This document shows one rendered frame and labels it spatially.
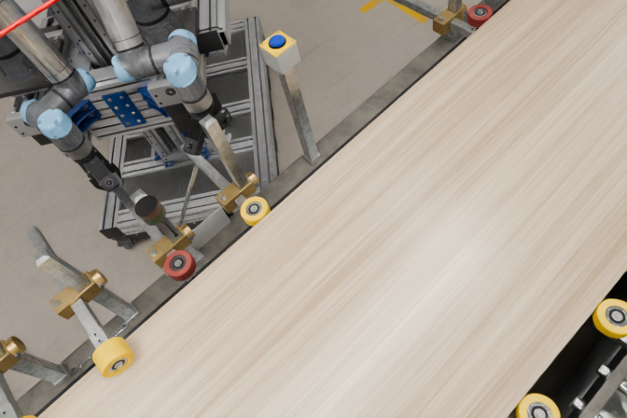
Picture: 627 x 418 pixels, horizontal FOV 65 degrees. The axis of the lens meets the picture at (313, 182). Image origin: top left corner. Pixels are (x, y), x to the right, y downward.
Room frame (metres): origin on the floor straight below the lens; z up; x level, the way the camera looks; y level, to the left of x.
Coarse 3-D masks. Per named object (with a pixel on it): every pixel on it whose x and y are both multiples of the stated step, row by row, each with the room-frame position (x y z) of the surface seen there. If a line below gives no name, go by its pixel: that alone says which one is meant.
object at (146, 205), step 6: (144, 198) 0.75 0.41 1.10; (150, 198) 0.74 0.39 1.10; (138, 204) 0.73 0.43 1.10; (144, 204) 0.73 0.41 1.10; (150, 204) 0.72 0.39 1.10; (156, 204) 0.72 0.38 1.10; (138, 210) 0.72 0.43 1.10; (144, 210) 0.71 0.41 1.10; (150, 210) 0.71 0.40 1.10; (162, 222) 0.72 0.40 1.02; (168, 228) 0.74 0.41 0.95; (174, 234) 0.75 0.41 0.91
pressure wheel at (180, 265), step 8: (168, 256) 0.69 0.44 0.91; (176, 256) 0.68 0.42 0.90; (184, 256) 0.67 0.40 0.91; (168, 264) 0.66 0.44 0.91; (176, 264) 0.65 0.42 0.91; (184, 264) 0.65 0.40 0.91; (192, 264) 0.64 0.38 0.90; (168, 272) 0.64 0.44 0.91; (176, 272) 0.63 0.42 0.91; (184, 272) 0.62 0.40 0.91; (192, 272) 0.63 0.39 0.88; (176, 280) 0.62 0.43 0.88
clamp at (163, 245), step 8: (184, 224) 0.79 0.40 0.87; (184, 232) 0.77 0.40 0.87; (192, 232) 0.77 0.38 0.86; (160, 240) 0.77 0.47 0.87; (168, 240) 0.76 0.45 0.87; (176, 240) 0.75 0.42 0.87; (184, 240) 0.75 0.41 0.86; (152, 248) 0.75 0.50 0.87; (160, 248) 0.74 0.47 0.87; (168, 248) 0.73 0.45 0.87; (176, 248) 0.73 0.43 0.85; (184, 248) 0.74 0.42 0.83; (160, 256) 0.71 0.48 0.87; (160, 264) 0.71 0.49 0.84
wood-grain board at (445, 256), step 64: (512, 0) 1.22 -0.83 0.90; (576, 0) 1.13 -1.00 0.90; (448, 64) 1.04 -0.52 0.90; (512, 64) 0.95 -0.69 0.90; (576, 64) 0.88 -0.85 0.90; (384, 128) 0.88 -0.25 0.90; (448, 128) 0.80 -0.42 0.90; (512, 128) 0.74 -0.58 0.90; (576, 128) 0.67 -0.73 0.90; (320, 192) 0.73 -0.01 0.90; (384, 192) 0.67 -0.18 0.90; (448, 192) 0.61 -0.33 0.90; (512, 192) 0.55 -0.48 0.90; (576, 192) 0.49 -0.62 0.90; (256, 256) 0.60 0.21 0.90; (320, 256) 0.55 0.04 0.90; (384, 256) 0.49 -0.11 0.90; (448, 256) 0.44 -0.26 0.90; (512, 256) 0.39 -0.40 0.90; (576, 256) 0.34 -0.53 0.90; (192, 320) 0.49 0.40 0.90; (256, 320) 0.44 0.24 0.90; (320, 320) 0.39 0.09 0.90; (384, 320) 0.34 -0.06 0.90; (448, 320) 0.29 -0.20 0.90; (512, 320) 0.25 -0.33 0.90; (576, 320) 0.21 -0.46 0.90; (128, 384) 0.38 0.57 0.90; (192, 384) 0.33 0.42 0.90; (256, 384) 0.29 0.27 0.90; (320, 384) 0.25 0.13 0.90; (384, 384) 0.20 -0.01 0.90; (448, 384) 0.16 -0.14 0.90; (512, 384) 0.13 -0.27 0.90
